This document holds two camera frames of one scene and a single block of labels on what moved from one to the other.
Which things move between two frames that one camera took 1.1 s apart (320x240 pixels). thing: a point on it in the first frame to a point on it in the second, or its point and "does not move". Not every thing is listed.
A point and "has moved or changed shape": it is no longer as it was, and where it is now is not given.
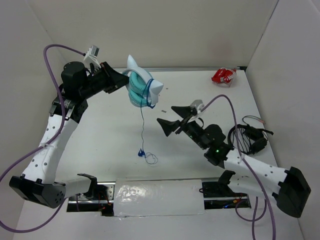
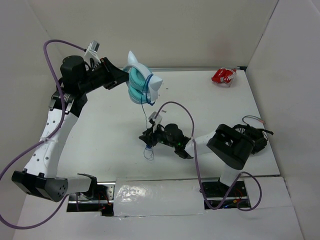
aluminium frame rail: [184, 69] does not move
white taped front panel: [158, 197] does not move
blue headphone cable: [149, 158] has moved or changed shape
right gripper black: [168, 126] to [147, 137]
